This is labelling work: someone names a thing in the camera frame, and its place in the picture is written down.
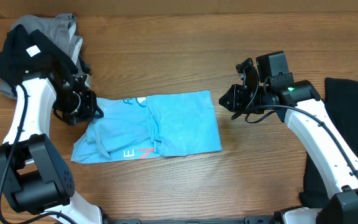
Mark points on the black cloth pile right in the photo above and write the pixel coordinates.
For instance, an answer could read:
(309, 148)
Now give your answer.
(342, 106)

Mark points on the black folded shirt with tag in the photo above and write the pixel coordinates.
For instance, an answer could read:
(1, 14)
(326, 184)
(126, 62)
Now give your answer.
(23, 51)

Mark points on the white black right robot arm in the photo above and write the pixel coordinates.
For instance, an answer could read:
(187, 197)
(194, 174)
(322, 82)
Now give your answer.
(268, 87)

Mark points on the light blue printed t-shirt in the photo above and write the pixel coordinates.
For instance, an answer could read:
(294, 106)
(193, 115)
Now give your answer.
(148, 127)

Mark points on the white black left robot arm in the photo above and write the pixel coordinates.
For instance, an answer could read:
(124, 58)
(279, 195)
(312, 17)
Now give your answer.
(34, 177)

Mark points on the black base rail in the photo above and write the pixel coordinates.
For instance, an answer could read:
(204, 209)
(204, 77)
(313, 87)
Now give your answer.
(246, 220)

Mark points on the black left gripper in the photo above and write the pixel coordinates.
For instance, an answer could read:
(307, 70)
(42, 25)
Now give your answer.
(91, 111)

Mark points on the grey folded shirt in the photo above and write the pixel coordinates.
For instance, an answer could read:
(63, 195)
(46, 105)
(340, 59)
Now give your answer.
(61, 30)

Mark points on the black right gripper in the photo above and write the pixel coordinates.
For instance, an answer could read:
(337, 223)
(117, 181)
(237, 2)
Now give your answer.
(233, 96)

